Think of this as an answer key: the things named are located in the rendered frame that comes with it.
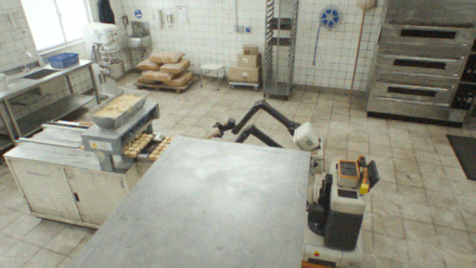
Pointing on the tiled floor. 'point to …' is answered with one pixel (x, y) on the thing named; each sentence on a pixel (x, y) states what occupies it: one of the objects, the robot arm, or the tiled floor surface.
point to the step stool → (213, 72)
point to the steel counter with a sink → (51, 78)
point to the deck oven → (424, 62)
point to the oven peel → (361, 30)
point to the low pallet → (166, 85)
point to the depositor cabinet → (70, 183)
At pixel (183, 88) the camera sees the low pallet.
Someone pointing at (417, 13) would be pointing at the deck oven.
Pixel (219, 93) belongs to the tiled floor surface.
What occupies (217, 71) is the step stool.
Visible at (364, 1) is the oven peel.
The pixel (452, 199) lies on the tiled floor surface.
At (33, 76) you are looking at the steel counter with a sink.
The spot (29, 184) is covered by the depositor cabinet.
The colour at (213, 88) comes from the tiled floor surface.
